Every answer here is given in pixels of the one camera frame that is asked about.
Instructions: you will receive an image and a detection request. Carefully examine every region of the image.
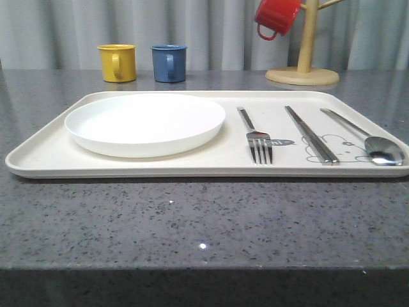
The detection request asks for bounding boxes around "silver metal fork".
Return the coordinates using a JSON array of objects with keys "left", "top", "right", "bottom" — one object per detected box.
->
[{"left": 237, "top": 107, "right": 273, "bottom": 165}]

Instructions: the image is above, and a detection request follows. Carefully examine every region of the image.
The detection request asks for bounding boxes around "white round plate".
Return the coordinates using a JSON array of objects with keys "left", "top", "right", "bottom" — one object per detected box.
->
[{"left": 65, "top": 93, "right": 226, "bottom": 158}]

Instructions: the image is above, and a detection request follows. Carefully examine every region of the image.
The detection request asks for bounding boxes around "silver metal spoon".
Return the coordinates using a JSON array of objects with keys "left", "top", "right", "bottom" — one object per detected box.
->
[{"left": 320, "top": 108, "right": 405, "bottom": 166}]

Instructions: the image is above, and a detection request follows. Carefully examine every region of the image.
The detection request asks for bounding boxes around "blue enamel mug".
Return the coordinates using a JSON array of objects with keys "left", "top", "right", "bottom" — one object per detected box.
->
[{"left": 151, "top": 44, "right": 187, "bottom": 83}]

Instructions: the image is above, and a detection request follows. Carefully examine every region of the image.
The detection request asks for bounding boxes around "cream rabbit serving tray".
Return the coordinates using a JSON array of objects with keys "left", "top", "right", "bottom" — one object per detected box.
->
[{"left": 5, "top": 91, "right": 408, "bottom": 178}]

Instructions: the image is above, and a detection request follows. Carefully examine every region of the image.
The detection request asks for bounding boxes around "wooden mug tree stand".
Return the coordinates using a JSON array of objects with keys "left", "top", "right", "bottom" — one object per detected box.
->
[{"left": 265, "top": 0, "right": 342, "bottom": 86}]

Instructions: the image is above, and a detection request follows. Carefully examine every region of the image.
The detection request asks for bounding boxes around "yellow enamel mug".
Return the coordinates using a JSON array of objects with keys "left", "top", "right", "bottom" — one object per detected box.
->
[{"left": 97, "top": 44, "right": 137, "bottom": 83}]

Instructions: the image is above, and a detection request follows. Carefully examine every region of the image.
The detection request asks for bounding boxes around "red enamel mug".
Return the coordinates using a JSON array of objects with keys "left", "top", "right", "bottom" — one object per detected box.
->
[{"left": 254, "top": 0, "right": 302, "bottom": 41}]

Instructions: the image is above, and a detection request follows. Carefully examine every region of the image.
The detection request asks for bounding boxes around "grey pleated curtain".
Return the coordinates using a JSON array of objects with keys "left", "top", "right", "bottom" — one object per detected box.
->
[{"left": 1, "top": 1, "right": 408, "bottom": 70}]

